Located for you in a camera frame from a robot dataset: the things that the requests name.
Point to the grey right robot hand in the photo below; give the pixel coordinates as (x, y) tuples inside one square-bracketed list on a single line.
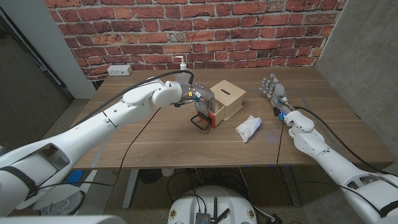
[(276, 91)]

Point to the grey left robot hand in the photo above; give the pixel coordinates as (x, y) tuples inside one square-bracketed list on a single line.
[(203, 93)]

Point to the wooden drawer with red front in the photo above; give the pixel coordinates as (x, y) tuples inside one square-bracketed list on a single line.
[(219, 115)]

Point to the wooden box with slot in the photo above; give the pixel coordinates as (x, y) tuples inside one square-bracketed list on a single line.
[(231, 96)]

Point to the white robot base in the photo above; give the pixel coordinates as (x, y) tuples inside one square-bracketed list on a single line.
[(186, 205)]

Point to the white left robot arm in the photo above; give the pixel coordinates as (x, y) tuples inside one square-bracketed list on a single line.
[(93, 130)]

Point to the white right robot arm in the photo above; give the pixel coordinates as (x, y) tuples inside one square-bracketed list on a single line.
[(329, 161)]

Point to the clear hand sanitizer pump bottle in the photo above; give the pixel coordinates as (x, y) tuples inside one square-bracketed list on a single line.
[(182, 66)]

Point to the crumpled white cloth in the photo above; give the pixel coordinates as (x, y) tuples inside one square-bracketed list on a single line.
[(248, 127)]

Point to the red brick print backdrop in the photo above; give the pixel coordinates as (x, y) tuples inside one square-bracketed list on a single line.
[(202, 31)]

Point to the white power outlet strip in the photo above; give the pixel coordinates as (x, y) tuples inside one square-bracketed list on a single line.
[(119, 70)]

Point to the grey table leg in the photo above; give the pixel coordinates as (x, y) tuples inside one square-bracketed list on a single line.
[(290, 186)]

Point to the white table leg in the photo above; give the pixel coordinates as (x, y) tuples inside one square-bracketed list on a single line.
[(130, 189)]

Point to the black antenna device on base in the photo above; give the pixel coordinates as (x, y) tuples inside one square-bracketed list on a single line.
[(203, 217)]

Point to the blue object on floor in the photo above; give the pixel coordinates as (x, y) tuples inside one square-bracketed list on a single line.
[(74, 177)]

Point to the grey sneaker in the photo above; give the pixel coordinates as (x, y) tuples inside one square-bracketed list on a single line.
[(62, 205)]

